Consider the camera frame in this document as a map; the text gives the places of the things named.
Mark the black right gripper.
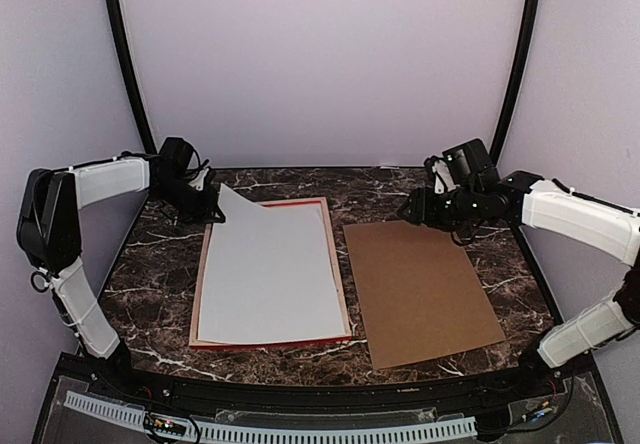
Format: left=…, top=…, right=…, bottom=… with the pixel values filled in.
left=398, top=184, right=483, bottom=232

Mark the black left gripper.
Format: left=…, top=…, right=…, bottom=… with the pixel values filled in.
left=150, top=176, right=224, bottom=225

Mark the brown cardboard backing board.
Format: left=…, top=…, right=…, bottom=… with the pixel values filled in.
left=344, top=221, right=505, bottom=369

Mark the red forest photo print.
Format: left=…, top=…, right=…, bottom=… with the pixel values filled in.
left=197, top=183, right=350, bottom=344

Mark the red wooden picture frame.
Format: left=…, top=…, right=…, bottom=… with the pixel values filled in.
left=188, top=195, right=354, bottom=351

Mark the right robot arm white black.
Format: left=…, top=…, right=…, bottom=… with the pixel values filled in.
left=398, top=139, right=639, bottom=398

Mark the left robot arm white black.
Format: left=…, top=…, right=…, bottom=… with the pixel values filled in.
left=16, top=137, right=226, bottom=360

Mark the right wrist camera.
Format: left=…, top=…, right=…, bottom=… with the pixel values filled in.
left=424, top=156, right=457, bottom=194

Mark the right black corner post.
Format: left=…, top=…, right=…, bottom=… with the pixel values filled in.
left=489, top=0, right=539, bottom=165

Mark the black corner post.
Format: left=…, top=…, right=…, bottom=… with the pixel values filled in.
left=105, top=0, right=158, bottom=154
left=489, top=0, right=539, bottom=165

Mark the left black corner post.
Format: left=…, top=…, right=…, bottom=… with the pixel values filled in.
left=105, top=0, right=158, bottom=154

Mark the black front rail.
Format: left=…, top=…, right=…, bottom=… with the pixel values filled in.
left=54, top=353, right=571, bottom=415

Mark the white slotted cable duct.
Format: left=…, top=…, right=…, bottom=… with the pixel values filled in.
left=63, top=391, right=478, bottom=443

